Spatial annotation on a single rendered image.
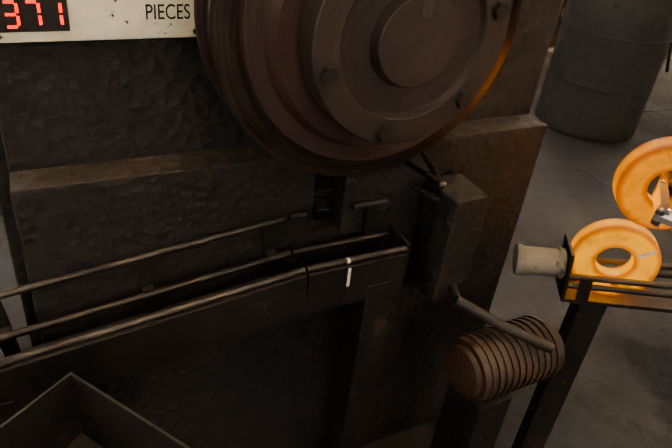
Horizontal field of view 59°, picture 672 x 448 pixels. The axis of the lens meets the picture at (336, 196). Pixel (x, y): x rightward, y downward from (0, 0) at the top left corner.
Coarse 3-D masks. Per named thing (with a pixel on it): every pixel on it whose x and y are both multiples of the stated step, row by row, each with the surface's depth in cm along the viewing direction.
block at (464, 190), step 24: (432, 192) 108; (456, 192) 105; (480, 192) 106; (432, 216) 109; (456, 216) 104; (480, 216) 107; (432, 240) 111; (456, 240) 107; (432, 264) 112; (456, 264) 111; (432, 288) 113
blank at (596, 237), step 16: (592, 224) 108; (608, 224) 106; (624, 224) 105; (576, 240) 109; (592, 240) 107; (608, 240) 106; (624, 240) 105; (640, 240) 105; (576, 256) 109; (592, 256) 109; (640, 256) 106; (656, 256) 105; (576, 272) 111; (592, 272) 110; (608, 272) 111; (624, 272) 109; (640, 272) 108; (656, 272) 107; (640, 288) 109
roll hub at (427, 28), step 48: (336, 0) 65; (384, 0) 68; (432, 0) 69; (480, 0) 74; (336, 48) 68; (384, 48) 69; (432, 48) 72; (480, 48) 77; (336, 96) 71; (384, 96) 75; (432, 96) 79
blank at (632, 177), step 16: (656, 144) 89; (624, 160) 92; (640, 160) 89; (656, 160) 89; (624, 176) 91; (640, 176) 91; (656, 176) 90; (624, 192) 93; (640, 192) 92; (624, 208) 94; (640, 208) 94; (640, 224) 95
